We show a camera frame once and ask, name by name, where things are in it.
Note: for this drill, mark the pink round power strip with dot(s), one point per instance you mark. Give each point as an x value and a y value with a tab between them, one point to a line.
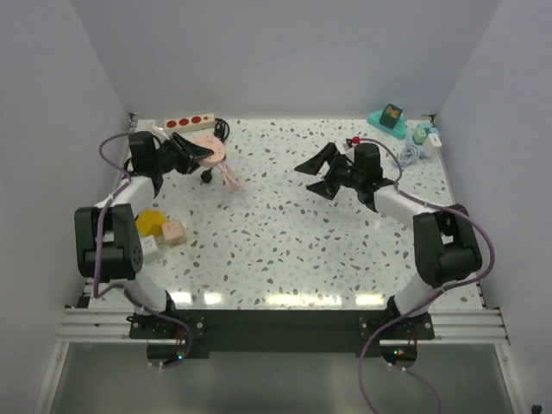
215	145

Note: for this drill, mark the white charger block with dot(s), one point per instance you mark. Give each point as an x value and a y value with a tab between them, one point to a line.
432	145

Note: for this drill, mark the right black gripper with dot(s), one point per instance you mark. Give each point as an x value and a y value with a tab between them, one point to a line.
314	166

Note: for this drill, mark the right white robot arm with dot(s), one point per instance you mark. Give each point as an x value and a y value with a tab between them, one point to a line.
446	250

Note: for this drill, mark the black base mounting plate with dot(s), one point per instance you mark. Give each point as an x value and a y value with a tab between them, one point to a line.
255	331

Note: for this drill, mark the beige cube plug adapter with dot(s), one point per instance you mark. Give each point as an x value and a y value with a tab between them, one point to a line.
174	232

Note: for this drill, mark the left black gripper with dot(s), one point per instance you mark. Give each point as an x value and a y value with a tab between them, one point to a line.
188	161

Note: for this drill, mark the white cube plug adapter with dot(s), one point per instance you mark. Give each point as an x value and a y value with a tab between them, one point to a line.
150	249

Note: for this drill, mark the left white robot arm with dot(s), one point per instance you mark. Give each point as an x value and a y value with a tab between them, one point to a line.
108	244

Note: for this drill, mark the teal power strip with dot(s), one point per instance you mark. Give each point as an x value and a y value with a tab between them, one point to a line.
399	132

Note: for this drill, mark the beige power strip red sockets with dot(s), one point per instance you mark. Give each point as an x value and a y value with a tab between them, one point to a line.
190	123

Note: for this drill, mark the yellow cube socket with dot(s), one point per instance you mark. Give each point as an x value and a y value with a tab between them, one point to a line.
150	222

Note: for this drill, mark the green small charger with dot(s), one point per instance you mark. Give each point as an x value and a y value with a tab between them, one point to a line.
420	135

